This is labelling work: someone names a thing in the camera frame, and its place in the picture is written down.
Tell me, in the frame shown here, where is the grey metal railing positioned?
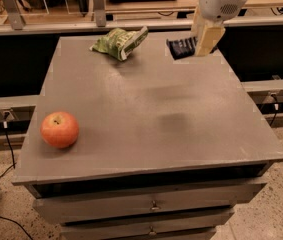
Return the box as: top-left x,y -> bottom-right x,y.
0,15 -> 283,36

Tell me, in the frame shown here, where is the lower grey drawer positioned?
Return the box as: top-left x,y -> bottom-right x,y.
61,208 -> 234,240

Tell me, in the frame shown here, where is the grey metal bracket left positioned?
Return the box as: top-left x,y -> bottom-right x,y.
2,0 -> 25,30

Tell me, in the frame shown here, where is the grey drawer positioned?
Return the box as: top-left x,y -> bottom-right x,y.
33,177 -> 266,224
61,208 -> 234,240

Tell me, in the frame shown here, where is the upper grey drawer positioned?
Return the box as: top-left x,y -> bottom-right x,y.
33,177 -> 266,224

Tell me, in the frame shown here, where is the blue rxbar blueberry wrapper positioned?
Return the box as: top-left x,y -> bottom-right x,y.
166,37 -> 197,60

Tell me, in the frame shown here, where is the red apple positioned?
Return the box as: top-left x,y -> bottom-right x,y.
40,112 -> 79,149

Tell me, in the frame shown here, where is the green jalapeno chip bag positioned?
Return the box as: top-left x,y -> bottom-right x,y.
90,26 -> 148,61

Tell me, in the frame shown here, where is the black cable left floor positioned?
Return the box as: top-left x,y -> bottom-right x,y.
0,112 -> 34,240

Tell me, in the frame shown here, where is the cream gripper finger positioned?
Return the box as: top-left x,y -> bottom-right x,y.
195,20 -> 225,57
191,7 -> 205,38

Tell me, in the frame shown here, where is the grey metal bracket middle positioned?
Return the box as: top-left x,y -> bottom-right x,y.
93,0 -> 106,27

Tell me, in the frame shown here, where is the grey drawer cabinet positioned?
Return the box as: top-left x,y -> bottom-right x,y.
11,30 -> 283,240

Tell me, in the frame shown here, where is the grey metal bracket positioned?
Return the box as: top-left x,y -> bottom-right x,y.
93,0 -> 106,27
2,0 -> 25,30

